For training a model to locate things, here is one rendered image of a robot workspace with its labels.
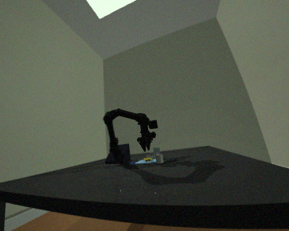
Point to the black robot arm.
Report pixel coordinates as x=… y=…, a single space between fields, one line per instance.
x=141 y=118

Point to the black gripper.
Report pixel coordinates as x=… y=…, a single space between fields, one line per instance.
x=144 y=141

